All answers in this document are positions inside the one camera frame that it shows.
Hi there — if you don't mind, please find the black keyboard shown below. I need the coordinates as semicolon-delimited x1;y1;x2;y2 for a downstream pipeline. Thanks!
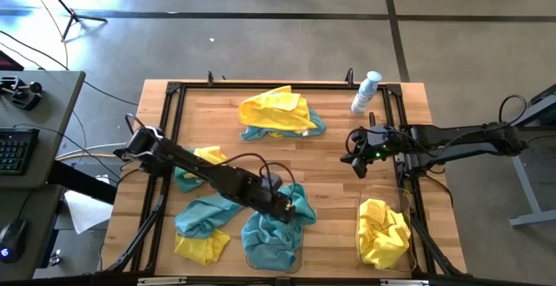
0;128;40;176

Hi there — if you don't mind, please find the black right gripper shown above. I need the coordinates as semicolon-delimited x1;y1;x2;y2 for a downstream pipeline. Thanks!
340;124;394;179

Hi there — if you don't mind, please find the clear plastic basket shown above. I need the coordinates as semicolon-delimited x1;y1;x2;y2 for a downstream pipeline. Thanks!
355;184;418;272
245;190;312;276

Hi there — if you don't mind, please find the white floor cable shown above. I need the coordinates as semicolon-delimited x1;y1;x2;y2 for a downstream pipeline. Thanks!
56;143;128;159

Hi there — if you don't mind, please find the black computer mouse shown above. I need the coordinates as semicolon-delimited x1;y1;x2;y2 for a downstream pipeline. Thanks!
0;218;28;264

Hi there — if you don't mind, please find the white paper sheet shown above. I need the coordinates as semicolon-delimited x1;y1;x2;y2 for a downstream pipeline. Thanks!
63;175;115;235

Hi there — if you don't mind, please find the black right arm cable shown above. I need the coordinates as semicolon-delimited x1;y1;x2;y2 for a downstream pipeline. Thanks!
344;93;528;159

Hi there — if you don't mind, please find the grey metal stand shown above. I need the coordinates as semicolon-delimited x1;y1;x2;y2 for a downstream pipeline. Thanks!
507;83;556;229

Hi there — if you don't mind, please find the black desk foot bar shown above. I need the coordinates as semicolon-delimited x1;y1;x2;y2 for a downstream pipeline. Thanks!
47;160;117;205

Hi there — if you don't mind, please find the grey desk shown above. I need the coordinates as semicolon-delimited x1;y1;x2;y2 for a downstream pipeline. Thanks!
0;70;87;283

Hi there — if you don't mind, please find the black floor cable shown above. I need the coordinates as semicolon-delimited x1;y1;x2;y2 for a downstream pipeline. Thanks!
0;29;140;107

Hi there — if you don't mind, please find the black device with red edge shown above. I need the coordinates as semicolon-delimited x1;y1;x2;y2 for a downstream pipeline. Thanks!
0;50;25;72

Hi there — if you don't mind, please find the black aluminium table frame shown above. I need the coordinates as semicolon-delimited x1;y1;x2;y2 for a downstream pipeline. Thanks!
100;79;468;278

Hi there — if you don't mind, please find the black clamp device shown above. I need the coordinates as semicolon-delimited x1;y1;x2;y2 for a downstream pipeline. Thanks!
0;76;43;111

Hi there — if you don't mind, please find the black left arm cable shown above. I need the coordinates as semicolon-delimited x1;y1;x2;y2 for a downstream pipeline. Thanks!
123;111;297;201

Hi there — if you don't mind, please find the silver metal bracket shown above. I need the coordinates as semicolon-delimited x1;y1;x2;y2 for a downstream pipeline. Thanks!
381;278;430;286
136;276;188;286

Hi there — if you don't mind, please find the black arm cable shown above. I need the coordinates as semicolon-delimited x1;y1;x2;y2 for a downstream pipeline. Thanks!
123;111;297;201
344;93;528;159

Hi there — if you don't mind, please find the white spray bottle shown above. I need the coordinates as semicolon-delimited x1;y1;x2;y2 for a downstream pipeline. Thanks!
350;70;384;116

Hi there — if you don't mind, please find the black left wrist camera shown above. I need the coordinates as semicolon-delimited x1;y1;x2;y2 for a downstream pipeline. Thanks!
259;171;284;191

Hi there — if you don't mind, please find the black tripod stand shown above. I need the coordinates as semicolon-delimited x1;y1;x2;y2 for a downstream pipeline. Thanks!
34;0;109;42

